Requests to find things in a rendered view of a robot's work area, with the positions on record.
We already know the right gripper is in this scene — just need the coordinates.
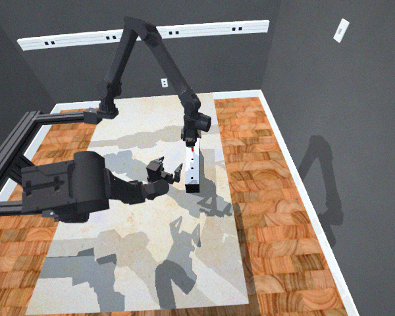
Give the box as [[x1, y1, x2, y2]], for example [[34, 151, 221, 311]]
[[153, 156, 183, 184]]

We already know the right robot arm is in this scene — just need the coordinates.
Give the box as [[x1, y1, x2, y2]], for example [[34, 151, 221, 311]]
[[21, 151, 169, 222]]

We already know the white block with holes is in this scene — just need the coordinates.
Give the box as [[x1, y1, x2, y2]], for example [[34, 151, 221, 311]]
[[185, 138, 199, 193]]

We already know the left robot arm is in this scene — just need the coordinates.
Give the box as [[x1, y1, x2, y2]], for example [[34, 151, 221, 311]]
[[97, 16, 211, 148]]

